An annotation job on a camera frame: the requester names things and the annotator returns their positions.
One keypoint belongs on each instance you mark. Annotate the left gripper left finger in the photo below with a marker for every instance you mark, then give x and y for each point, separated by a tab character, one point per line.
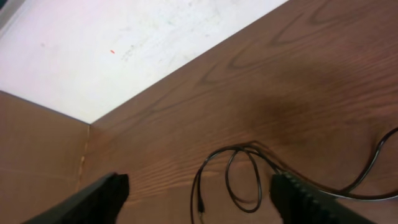
100	202

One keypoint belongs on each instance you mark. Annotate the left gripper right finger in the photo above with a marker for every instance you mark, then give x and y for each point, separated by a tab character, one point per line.
299	203

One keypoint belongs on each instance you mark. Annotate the cardboard side panel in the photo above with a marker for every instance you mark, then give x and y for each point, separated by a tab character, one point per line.
41	153

